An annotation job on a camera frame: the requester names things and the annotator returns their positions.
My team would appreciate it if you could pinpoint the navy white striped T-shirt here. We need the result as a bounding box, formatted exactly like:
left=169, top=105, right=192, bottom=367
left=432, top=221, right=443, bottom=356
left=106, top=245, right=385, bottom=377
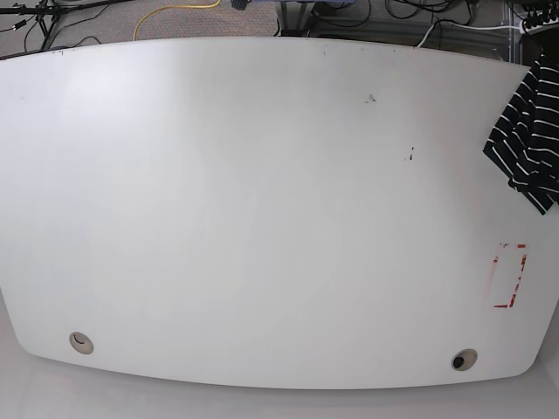
left=483, top=53, right=559, bottom=215

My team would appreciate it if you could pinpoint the red tape rectangle marking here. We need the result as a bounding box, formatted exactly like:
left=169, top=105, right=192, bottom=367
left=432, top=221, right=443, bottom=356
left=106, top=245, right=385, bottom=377
left=488, top=243, right=529, bottom=308

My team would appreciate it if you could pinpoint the right table grommet hole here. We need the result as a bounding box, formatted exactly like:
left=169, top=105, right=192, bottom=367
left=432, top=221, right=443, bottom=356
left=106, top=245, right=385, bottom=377
left=451, top=348, right=478, bottom=372

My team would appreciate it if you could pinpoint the table grommet hole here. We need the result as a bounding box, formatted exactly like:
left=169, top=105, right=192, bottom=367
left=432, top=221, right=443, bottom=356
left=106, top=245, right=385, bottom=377
left=451, top=348, right=478, bottom=372
left=69, top=332, right=94, bottom=355

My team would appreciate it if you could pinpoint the left table grommet hole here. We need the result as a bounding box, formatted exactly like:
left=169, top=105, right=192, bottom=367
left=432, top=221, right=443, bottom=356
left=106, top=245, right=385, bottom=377
left=69, top=332, right=94, bottom=355

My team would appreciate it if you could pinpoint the white power strip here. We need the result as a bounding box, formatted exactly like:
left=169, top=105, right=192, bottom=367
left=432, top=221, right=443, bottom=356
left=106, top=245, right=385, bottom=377
left=519, top=10, right=558, bottom=35

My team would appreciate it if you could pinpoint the yellow cable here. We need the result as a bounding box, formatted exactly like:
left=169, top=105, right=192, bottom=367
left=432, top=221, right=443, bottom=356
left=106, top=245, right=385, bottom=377
left=133, top=0, right=222, bottom=41

